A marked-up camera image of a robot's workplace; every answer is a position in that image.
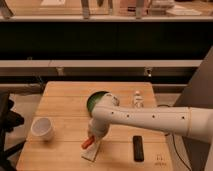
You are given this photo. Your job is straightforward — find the green bowl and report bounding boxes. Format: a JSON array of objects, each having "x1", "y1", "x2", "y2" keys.
[{"x1": 87, "y1": 91, "x2": 106, "y2": 115}]

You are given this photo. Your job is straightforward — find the white paper cup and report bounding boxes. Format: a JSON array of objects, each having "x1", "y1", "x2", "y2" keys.
[{"x1": 31, "y1": 117, "x2": 54, "y2": 141}]

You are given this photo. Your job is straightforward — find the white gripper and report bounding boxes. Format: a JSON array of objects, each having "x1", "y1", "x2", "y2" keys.
[{"x1": 88, "y1": 121, "x2": 108, "y2": 141}]

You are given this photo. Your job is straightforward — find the black office chair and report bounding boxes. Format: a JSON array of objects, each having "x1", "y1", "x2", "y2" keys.
[{"x1": 0, "y1": 92, "x2": 25, "y2": 171}]

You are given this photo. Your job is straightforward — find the black remote control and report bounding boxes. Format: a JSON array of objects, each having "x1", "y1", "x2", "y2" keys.
[{"x1": 133, "y1": 136, "x2": 144, "y2": 162}]

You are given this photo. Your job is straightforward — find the black cable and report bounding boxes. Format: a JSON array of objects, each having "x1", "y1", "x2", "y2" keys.
[{"x1": 156, "y1": 103, "x2": 193, "y2": 171}]

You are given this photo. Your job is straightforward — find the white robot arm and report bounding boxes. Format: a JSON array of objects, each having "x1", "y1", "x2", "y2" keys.
[{"x1": 87, "y1": 92, "x2": 213, "y2": 171}]

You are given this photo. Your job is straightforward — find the small white bottle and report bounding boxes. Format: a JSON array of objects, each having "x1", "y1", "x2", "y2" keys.
[{"x1": 133, "y1": 91, "x2": 143, "y2": 108}]

